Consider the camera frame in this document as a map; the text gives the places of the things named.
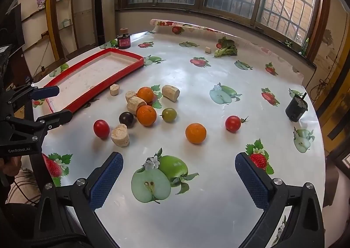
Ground green leafy vegetable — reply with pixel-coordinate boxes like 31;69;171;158
214;37;238;58

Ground checked cloth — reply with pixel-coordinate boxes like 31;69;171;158
11;170;41;205

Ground black cylinder motor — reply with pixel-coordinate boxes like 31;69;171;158
285;92;308;122

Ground dark screen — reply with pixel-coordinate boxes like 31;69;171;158
0;4;26;55

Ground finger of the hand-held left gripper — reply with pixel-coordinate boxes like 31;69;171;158
5;109;74;142
7;85;60;105

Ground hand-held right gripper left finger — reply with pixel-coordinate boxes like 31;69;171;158
35;152;124;248

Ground small green grape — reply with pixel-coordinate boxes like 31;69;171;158
161;107;177;123

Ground tan bread chunk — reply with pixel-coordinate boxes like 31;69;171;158
161;84;180;103

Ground fruit print tablecloth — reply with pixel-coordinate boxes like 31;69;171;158
33;18;327;248

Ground red rimmed white tray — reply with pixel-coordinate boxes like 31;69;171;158
44;48;144;114

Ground black motor with red label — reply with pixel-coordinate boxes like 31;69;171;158
117;34;132;50

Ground beige cylindrical bread roll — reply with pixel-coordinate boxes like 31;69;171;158
111;124;130;148

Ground orange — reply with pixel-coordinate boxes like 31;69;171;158
136;105;158;127
185;123;207;144
137;86;155;103

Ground wall shelf unit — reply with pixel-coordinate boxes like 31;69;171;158
16;0;75;57

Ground tangled cable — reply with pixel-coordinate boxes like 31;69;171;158
312;77;333;101

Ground red tomato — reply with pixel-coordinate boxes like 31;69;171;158
225;116;249;133
93;119;110;139

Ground person's left hand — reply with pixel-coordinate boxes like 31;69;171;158
0;156;23;183

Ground dark purple plum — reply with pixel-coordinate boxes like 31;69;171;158
119;111;135;128

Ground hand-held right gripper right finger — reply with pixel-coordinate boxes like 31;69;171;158
235;152;326;248

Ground white tower air conditioner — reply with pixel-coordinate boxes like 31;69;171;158
91;0;119;47

